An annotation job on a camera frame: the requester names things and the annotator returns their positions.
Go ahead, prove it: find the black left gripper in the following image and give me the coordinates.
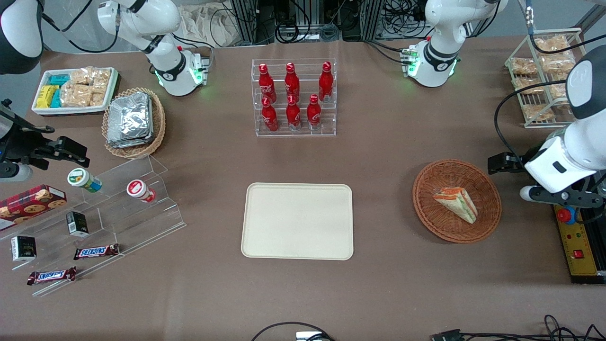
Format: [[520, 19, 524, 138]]
[[488, 153, 527, 175]]

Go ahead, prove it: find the triangular sandwich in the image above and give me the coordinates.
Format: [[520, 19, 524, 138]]
[[432, 187, 478, 224]]

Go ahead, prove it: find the round brown wicker basket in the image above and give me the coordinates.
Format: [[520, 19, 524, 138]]
[[412, 159, 502, 244]]

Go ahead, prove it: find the oval light wicker basket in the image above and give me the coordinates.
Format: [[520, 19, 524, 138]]
[[102, 87, 167, 159]]

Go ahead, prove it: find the cream plastic tray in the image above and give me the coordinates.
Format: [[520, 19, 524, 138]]
[[241, 183, 355, 261]]

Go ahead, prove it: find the green lid white cup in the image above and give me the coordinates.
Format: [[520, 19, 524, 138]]
[[67, 168, 103, 193]]

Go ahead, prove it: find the white rectangular bin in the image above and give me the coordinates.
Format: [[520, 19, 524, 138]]
[[31, 67, 120, 117]]

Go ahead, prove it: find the stack of silver foil packs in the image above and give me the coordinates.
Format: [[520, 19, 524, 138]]
[[107, 92, 154, 149]]

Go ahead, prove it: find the yellow snack packet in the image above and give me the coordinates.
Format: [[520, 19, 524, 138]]
[[36, 85, 59, 109]]

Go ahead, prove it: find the clear bag of fried snacks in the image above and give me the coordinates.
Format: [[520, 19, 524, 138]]
[[541, 54, 576, 74], [534, 35, 571, 54], [514, 77, 545, 95], [522, 104, 555, 122], [548, 82, 571, 101], [510, 57, 538, 76]]

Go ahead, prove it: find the red tartan cookie box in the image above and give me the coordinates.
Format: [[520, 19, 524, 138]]
[[0, 184, 68, 232]]

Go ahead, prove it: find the small dark green box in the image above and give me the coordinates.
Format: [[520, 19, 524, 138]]
[[65, 211, 90, 238], [10, 235, 37, 262]]

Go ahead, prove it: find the red lid white cup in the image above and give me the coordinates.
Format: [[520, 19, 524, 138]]
[[126, 179, 157, 204]]

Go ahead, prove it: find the clear acrylic stepped display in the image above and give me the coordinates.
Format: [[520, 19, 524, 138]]
[[0, 154, 187, 298]]

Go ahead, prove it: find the brown Snickers bar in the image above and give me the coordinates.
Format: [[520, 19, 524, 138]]
[[73, 243, 120, 261], [27, 266, 77, 286]]

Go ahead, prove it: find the black box with yellow panel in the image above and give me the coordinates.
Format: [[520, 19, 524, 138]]
[[553, 203, 606, 285]]

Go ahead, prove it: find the beige cloth bag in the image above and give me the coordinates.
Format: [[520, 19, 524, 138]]
[[179, 4, 240, 48]]

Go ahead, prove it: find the red cola bottle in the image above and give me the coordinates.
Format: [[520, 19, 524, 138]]
[[285, 63, 301, 102], [307, 94, 322, 130], [318, 62, 334, 103], [258, 63, 277, 104], [261, 97, 279, 132], [286, 95, 302, 131]]

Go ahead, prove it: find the clear acrylic bottle rack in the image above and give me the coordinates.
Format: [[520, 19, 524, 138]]
[[251, 58, 337, 137]]

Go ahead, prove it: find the white wire shelf rack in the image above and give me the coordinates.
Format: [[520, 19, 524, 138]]
[[504, 27, 588, 129]]

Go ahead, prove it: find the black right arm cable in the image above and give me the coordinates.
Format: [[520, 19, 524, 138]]
[[42, 0, 120, 54]]

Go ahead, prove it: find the black cable with connector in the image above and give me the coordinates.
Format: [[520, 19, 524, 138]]
[[430, 314, 606, 341]]

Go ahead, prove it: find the black looped table cable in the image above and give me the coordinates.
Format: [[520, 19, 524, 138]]
[[250, 321, 334, 341]]

